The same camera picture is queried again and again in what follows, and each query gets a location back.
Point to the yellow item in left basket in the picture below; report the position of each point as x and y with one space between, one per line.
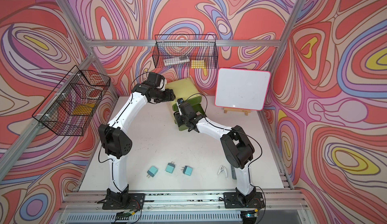
83 109

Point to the teal plug three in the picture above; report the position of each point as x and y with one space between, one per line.
187 170

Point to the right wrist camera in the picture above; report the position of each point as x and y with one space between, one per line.
179 102

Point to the yellow sponge in back basket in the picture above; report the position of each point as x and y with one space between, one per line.
198 64

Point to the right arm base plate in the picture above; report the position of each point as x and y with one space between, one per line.
237 200

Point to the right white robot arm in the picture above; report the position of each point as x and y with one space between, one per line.
237 147

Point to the grey felt eraser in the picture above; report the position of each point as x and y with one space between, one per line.
233 173

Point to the wooden easel stand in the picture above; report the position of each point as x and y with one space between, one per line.
246 112

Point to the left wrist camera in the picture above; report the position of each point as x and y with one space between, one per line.
155 80

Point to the back black wire basket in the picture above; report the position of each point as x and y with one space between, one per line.
194 46

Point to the yellow green drawer cabinet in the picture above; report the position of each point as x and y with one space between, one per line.
185 89

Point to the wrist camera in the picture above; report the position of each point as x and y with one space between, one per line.
179 102
155 80

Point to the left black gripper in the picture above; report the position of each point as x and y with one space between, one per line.
168 95

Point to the grey box in back basket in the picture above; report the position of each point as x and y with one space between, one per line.
176 60

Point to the black wire basket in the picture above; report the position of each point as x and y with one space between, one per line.
194 46
78 86

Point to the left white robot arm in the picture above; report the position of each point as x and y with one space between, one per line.
114 135

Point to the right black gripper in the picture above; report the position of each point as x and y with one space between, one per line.
178 116

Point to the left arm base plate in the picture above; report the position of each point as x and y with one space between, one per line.
130 201

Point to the left black wire basket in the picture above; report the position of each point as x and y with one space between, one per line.
78 86

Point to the teal plug one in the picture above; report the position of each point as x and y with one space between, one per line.
152 171

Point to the pink framed whiteboard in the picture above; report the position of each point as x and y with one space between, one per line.
242 88

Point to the small white clip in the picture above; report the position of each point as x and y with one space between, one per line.
223 169

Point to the teal plug two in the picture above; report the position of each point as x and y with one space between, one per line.
170 167

